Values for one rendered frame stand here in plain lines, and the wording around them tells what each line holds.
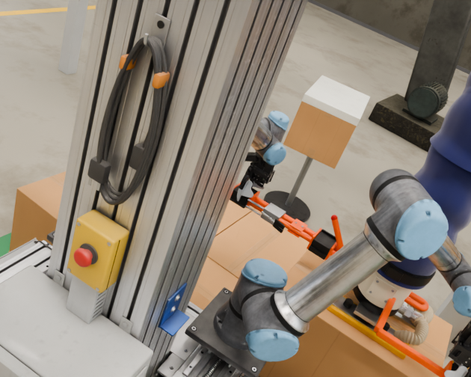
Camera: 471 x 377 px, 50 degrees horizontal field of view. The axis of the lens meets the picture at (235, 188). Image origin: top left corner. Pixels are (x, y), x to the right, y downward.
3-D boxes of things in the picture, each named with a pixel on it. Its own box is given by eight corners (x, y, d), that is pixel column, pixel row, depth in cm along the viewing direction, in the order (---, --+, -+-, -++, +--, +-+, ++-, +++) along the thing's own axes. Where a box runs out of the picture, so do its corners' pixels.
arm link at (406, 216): (262, 326, 132) (433, 194, 114) (274, 375, 120) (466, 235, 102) (229, 307, 126) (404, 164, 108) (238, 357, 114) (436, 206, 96)
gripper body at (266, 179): (261, 189, 182) (272, 161, 176) (241, 178, 185) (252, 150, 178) (270, 182, 188) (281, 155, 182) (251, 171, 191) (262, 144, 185)
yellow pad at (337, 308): (409, 342, 172) (416, 333, 170) (403, 360, 164) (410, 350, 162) (324, 287, 182) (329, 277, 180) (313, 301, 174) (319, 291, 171)
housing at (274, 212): (282, 221, 191) (286, 211, 189) (274, 227, 185) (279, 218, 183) (267, 211, 193) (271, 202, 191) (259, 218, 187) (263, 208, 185)
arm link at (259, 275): (267, 289, 142) (285, 254, 135) (276, 328, 131) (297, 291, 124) (226, 284, 138) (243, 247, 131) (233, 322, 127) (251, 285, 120)
